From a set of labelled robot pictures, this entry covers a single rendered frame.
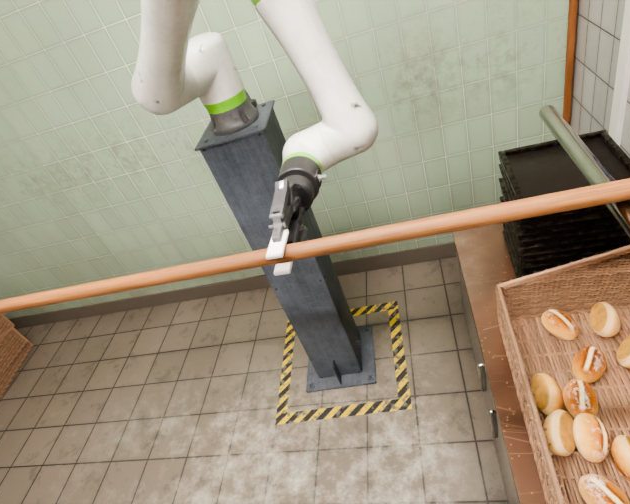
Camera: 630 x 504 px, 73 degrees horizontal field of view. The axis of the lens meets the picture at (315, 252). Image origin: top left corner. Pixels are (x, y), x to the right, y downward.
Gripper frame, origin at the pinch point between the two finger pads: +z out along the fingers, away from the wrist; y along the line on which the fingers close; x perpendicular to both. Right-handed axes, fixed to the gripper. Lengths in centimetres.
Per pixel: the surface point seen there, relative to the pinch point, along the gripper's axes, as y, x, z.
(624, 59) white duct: 16, -85, -81
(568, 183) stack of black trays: 29, -60, -44
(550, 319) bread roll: 55, -51, -22
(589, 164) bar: 1, -52, -10
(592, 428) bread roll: 53, -51, 8
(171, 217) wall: 59, 106, -118
